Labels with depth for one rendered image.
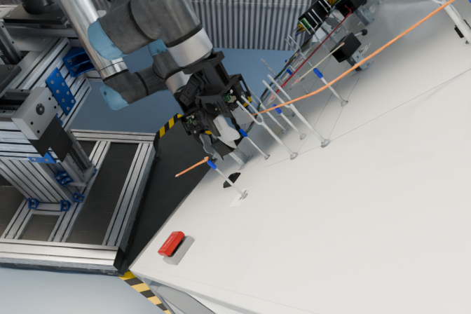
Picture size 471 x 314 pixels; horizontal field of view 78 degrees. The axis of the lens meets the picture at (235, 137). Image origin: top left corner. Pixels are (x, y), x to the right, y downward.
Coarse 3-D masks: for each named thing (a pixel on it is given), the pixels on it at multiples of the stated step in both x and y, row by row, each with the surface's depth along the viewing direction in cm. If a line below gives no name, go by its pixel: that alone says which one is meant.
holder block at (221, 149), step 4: (216, 140) 70; (220, 140) 66; (212, 144) 69; (216, 144) 68; (220, 144) 67; (224, 144) 66; (216, 148) 70; (220, 148) 68; (224, 148) 67; (228, 148) 66; (232, 148) 67; (220, 152) 70; (224, 152) 69; (228, 152) 68
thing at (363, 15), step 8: (344, 0) 80; (352, 0) 79; (360, 0) 81; (344, 8) 84; (352, 8) 81; (360, 8) 82; (344, 16) 84; (360, 16) 84; (368, 16) 83; (368, 24) 84
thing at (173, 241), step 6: (174, 234) 58; (180, 234) 56; (168, 240) 57; (174, 240) 55; (180, 240) 56; (162, 246) 57; (168, 246) 54; (174, 246) 55; (162, 252) 55; (168, 252) 54; (174, 252) 55
